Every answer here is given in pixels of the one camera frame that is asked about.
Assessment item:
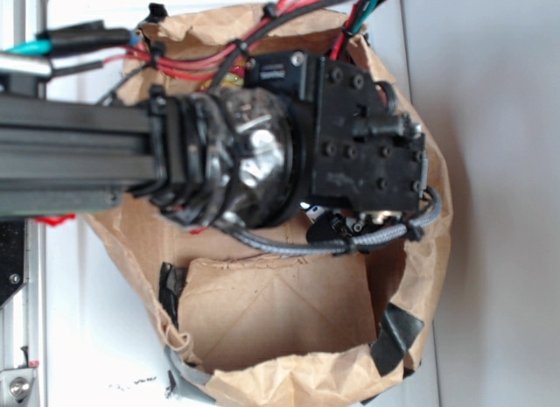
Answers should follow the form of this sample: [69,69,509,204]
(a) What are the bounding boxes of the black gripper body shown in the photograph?
[244,51,427,213]

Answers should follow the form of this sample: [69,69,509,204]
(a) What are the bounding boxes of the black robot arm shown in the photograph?
[1,50,427,229]

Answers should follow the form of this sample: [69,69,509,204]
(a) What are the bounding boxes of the brown paper bag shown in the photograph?
[82,3,454,407]

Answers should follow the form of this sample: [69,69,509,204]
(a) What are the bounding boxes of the grey braided cable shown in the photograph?
[231,186,443,256]

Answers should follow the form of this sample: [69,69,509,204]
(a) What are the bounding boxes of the red wire bundle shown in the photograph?
[104,0,342,82]

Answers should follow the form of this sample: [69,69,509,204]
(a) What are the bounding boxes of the aluminium extrusion rail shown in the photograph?
[1,0,47,406]

